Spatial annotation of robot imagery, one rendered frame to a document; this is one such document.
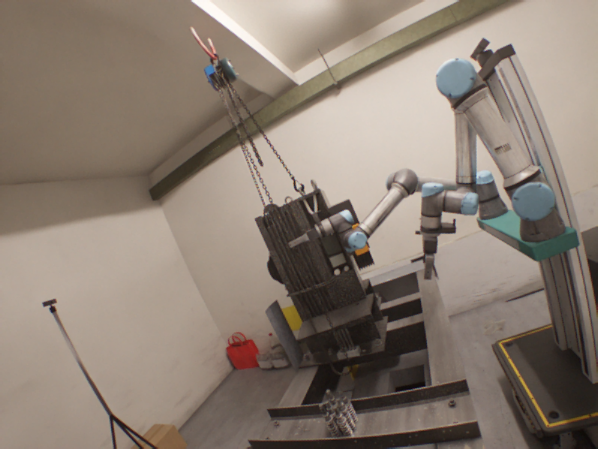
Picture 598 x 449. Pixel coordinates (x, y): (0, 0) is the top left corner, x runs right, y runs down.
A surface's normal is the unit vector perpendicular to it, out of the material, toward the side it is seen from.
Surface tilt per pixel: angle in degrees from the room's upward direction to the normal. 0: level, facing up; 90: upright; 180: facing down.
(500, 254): 90
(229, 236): 90
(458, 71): 82
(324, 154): 90
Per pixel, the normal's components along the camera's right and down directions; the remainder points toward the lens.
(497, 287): -0.33, 0.22
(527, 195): -0.56, 0.44
